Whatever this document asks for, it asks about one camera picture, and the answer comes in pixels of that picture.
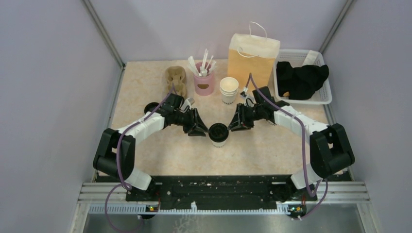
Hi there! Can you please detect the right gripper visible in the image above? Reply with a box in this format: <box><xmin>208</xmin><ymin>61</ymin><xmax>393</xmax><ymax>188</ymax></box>
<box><xmin>227</xmin><ymin>103</ymin><xmax>263</xmax><ymax>132</ymax></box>

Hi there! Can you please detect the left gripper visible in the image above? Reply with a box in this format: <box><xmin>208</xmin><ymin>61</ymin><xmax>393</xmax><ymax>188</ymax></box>
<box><xmin>173</xmin><ymin>107</ymin><xmax>210</xmax><ymax>136</ymax></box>

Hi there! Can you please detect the brown paper takeout bag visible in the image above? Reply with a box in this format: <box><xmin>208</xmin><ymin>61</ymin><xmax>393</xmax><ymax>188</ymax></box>
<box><xmin>227</xmin><ymin>21</ymin><xmax>280</xmax><ymax>88</ymax></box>

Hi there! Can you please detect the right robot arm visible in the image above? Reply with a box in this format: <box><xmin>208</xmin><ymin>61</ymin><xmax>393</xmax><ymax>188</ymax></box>
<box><xmin>228</xmin><ymin>86</ymin><xmax>355</xmax><ymax>200</ymax></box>

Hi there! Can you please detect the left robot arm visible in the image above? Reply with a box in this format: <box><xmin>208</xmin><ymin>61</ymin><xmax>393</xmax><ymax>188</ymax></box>
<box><xmin>92</xmin><ymin>93</ymin><xmax>209</xmax><ymax>201</ymax></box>

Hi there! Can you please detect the stack of white paper cups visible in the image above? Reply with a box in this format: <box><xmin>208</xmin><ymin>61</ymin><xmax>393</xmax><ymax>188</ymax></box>
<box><xmin>220</xmin><ymin>77</ymin><xmax>239</xmax><ymax>105</ymax></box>

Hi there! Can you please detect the pink straw holder cup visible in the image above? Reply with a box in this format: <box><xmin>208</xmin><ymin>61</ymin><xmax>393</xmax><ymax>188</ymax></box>
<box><xmin>193</xmin><ymin>71</ymin><xmax>215</xmax><ymax>96</ymax></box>

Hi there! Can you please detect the stack of black lids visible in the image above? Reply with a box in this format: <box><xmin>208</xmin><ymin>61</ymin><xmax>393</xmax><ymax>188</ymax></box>
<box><xmin>144</xmin><ymin>102</ymin><xmax>159</xmax><ymax>114</ymax></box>

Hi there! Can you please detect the brown pulp cup carrier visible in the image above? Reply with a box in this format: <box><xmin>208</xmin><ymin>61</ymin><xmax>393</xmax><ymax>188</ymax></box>
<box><xmin>165</xmin><ymin>66</ymin><xmax>187</xmax><ymax>99</ymax></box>

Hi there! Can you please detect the black cloth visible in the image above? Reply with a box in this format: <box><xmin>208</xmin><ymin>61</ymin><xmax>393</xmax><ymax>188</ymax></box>
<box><xmin>276</xmin><ymin>61</ymin><xmax>329</xmax><ymax>100</ymax></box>

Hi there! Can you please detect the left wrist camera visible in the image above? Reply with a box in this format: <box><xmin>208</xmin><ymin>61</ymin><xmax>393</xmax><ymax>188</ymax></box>
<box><xmin>180</xmin><ymin>98</ymin><xmax>195</xmax><ymax>112</ymax></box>

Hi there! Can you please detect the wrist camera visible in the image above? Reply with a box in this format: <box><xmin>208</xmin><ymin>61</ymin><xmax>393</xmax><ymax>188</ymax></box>
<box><xmin>240</xmin><ymin>87</ymin><xmax>249</xmax><ymax>100</ymax></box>
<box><xmin>180</xmin><ymin>98</ymin><xmax>195</xmax><ymax>112</ymax></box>

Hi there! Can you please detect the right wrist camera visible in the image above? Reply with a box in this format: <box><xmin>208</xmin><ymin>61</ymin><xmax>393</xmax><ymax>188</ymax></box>
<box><xmin>240</xmin><ymin>87</ymin><xmax>249</xmax><ymax>100</ymax></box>

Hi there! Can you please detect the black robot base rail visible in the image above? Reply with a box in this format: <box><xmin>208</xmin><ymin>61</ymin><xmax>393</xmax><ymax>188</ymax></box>
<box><xmin>126</xmin><ymin>175</ymin><xmax>318</xmax><ymax>211</ymax></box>

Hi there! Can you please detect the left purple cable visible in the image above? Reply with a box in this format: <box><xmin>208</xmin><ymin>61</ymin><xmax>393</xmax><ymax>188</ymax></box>
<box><xmin>104</xmin><ymin>83</ymin><xmax>178</xmax><ymax>233</ymax></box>

